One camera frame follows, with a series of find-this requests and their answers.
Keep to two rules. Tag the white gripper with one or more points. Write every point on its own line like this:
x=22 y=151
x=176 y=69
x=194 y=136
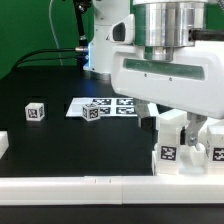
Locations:
x=193 y=81

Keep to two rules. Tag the white chair seat frame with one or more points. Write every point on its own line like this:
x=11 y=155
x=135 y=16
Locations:
x=191 y=160

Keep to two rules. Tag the small white tagged block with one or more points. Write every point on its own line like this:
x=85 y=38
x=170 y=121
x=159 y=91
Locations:
x=35 y=111

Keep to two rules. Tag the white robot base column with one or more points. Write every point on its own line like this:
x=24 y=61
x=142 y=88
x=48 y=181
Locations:
x=100 y=36

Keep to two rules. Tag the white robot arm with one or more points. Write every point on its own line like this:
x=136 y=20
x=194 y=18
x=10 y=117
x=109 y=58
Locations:
x=165 y=55

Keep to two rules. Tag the white sheet with tags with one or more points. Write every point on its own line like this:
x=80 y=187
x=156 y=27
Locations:
x=109 y=107

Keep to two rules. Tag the white tagged cube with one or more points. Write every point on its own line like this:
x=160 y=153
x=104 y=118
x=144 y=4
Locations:
x=90 y=112

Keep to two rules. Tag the white part at left edge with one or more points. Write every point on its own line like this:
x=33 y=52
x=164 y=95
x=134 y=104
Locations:
x=4 y=144

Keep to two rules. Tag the white front barrier rail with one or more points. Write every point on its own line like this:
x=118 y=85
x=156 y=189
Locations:
x=119 y=190

